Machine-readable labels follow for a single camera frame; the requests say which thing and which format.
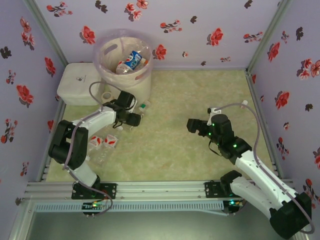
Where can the clear bottle white cap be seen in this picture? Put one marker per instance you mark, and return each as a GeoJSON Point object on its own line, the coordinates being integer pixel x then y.
{"type": "Point", "coordinates": [121, 128]}

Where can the blue label bottle blue cap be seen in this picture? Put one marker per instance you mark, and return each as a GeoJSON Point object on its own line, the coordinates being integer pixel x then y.
{"type": "Point", "coordinates": [133, 60]}

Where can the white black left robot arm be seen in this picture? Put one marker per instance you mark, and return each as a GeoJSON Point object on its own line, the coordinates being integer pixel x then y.
{"type": "Point", "coordinates": [95, 120]}

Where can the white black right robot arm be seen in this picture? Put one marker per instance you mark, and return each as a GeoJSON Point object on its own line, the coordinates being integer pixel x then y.
{"type": "Point", "coordinates": [260, 175]}

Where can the cream plastic bin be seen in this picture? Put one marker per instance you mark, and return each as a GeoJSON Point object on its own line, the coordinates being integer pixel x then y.
{"type": "Point", "coordinates": [135, 85]}

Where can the translucent pink bin liner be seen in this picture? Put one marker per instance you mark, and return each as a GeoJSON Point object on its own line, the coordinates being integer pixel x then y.
{"type": "Point", "coordinates": [110, 63]}

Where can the small clear bottle green cap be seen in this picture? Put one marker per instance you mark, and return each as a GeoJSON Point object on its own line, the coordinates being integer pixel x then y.
{"type": "Point", "coordinates": [143, 106]}

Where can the red white label bottle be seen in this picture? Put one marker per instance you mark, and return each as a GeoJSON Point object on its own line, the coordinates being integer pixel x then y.
{"type": "Point", "coordinates": [96, 141]}
{"type": "Point", "coordinates": [110, 141]}

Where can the cream tape roll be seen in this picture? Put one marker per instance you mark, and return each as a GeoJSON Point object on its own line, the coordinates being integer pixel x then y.
{"type": "Point", "coordinates": [103, 95]}

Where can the white storage box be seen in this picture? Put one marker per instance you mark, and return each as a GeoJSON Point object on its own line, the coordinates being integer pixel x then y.
{"type": "Point", "coordinates": [77, 87]}

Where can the white left camera mount bracket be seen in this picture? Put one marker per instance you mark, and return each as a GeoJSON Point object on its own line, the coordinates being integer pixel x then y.
{"type": "Point", "coordinates": [133, 106]}

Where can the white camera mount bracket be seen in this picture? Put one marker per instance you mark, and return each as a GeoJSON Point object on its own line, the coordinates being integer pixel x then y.
{"type": "Point", "coordinates": [133, 106]}
{"type": "Point", "coordinates": [212, 111]}

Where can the white right camera mount bracket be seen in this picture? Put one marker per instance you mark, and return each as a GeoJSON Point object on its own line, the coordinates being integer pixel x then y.
{"type": "Point", "coordinates": [212, 111]}

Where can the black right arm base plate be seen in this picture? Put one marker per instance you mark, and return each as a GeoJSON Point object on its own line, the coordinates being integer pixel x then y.
{"type": "Point", "coordinates": [211, 190]}

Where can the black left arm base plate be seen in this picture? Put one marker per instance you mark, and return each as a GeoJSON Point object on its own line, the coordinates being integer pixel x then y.
{"type": "Point", "coordinates": [110, 191]}

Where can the aluminium corner post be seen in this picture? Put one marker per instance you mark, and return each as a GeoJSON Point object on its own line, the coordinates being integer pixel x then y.
{"type": "Point", "coordinates": [272, 25]}
{"type": "Point", "coordinates": [37, 13]}

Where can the grey metal stand frame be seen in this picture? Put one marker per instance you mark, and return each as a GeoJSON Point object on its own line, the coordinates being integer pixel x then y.
{"type": "Point", "coordinates": [21, 220]}

